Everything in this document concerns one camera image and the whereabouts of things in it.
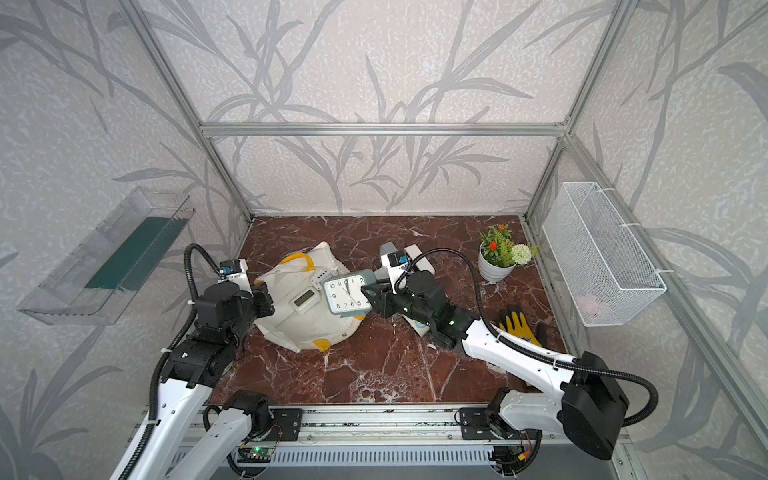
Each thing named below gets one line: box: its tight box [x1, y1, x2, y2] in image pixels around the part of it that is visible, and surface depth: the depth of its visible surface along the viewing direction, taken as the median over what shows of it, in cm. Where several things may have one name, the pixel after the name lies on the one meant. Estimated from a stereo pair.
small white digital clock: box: [311, 270, 332, 290], surface depth 98 cm
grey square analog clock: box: [379, 241, 398, 256], surface depth 101 cm
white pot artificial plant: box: [478, 223, 539, 282], surface depth 93 cm
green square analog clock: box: [323, 269, 377, 318], surface depth 76 cm
